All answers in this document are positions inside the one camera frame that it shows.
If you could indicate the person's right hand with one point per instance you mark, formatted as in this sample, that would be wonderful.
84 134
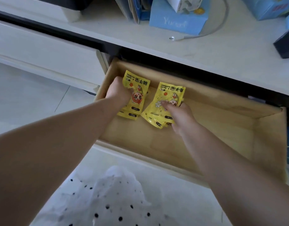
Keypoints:
183 120

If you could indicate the person's left hand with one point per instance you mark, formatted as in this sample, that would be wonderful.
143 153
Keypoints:
118 92

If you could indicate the yellow packets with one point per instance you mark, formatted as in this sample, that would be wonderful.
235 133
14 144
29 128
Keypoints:
168 90
139 82

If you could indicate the light wooden drawer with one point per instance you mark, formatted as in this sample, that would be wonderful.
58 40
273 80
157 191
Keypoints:
229 129

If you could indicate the person's left forearm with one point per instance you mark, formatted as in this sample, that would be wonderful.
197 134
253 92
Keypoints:
52 157

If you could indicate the person's right forearm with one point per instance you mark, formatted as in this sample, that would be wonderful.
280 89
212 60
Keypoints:
241 181

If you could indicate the white cabinet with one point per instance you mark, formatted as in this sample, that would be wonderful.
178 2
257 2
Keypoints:
229 51

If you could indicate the blue and white folders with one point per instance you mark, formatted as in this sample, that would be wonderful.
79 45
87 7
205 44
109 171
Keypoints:
139 9

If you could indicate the light blue tissue box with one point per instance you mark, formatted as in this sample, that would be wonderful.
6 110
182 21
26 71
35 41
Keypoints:
177 23

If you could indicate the white polka dot dress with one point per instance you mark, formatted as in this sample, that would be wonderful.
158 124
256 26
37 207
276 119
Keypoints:
111 197

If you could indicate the white tissue pack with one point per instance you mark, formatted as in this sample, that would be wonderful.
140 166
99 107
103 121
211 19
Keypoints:
184 3

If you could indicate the small black object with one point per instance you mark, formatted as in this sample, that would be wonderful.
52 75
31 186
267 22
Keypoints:
285 44

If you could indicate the blue cardboard box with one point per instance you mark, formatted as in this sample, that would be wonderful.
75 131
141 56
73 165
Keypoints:
269 9

